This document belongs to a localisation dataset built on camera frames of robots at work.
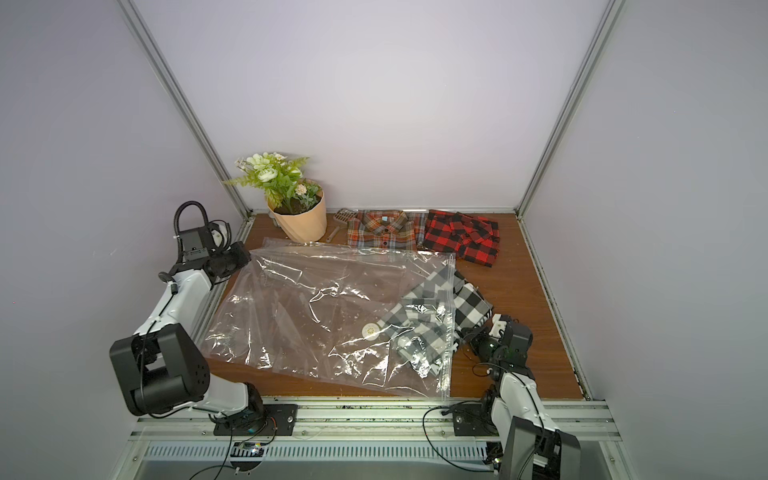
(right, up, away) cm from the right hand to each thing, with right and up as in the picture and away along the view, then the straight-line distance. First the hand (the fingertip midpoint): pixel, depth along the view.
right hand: (468, 319), depth 86 cm
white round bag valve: (-29, -3, +1) cm, 30 cm away
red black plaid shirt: (+8, +24, +22) cm, 34 cm away
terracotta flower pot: (-53, +28, +15) cm, 62 cm away
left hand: (-65, +21, +1) cm, 69 cm away
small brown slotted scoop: (-43, +33, +31) cm, 63 cm away
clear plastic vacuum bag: (-34, 0, +6) cm, 35 cm away
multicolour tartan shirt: (-25, +27, +24) cm, 44 cm away
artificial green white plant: (-58, +43, +6) cm, 73 cm away
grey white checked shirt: (-13, -1, +2) cm, 13 cm away
